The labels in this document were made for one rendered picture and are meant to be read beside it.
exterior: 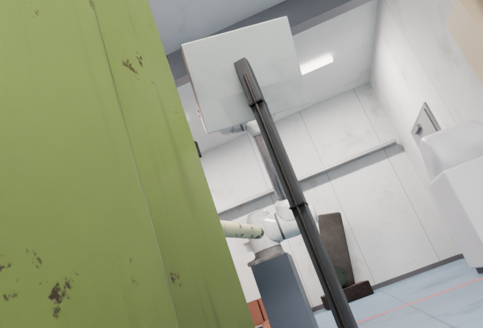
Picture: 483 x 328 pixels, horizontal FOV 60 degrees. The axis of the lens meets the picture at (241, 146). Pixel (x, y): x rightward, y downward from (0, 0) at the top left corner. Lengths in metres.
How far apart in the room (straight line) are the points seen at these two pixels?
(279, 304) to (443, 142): 2.69
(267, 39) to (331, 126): 7.55
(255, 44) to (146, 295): 0.98
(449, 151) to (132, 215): 4.02
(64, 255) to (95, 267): 0.04
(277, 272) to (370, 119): 6.90
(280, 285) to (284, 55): 1.27
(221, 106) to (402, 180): 7.45
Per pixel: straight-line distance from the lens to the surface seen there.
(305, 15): 5.60
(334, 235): 7.99
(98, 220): 0.46
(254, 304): 7.38
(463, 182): 4.26
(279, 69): 1.34
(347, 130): 8.81
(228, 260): 0.94
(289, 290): 2.23
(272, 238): 2.28
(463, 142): 4.45
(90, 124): 0.52
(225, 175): 8.92
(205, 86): 1.30
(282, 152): 1.17
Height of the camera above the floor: 0.40
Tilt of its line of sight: 20 degrees up
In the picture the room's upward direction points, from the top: 20 degrees counter-clockwise
